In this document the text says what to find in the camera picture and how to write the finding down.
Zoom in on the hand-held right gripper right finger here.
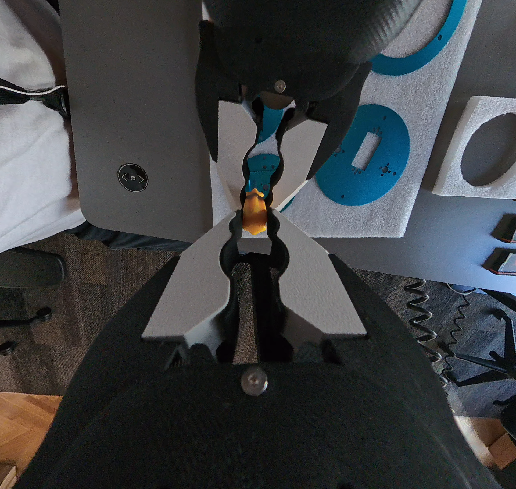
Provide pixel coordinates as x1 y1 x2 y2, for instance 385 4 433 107
266 208 368 348

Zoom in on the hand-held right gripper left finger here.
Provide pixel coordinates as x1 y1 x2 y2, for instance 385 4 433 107
141 210 242 348

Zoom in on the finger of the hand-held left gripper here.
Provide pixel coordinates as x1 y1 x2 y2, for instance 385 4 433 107
269 110 330 211
217 98 260 212

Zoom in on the small blue plate with bracket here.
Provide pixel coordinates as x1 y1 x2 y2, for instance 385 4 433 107
247 154 296 212

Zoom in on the yellow handled screwdriver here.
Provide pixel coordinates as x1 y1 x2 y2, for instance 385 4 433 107
242 180 267 235

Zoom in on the round black desk control panel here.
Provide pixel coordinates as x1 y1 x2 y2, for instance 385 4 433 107
118 163 149 192

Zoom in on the blue oval plate with slot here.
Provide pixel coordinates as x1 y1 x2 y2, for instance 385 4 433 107
314 104 411 206

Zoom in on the white foam sheet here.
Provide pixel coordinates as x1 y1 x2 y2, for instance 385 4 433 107
202 0 492 239

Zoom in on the white foam block with cutout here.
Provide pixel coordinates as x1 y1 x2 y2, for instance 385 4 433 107
432 95 516 199

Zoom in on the black stand base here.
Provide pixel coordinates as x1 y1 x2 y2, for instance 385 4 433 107
439 307 516 389

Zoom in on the black servo motor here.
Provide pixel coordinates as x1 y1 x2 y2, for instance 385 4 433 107
482 248 516 275
492 214 516 243

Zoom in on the person's white shirt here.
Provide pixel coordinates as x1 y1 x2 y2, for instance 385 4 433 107
0 0 87 252

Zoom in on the thick black coiled cable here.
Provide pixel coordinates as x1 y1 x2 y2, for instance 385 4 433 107
404 279 444 362

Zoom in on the thin black coiled cable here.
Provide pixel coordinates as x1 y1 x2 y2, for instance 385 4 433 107
441 283 473 381

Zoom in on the blue ring plate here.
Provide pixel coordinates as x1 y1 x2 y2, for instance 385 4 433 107
369 0 472 76

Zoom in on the black strap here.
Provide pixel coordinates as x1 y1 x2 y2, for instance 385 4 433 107
0 78 71 118

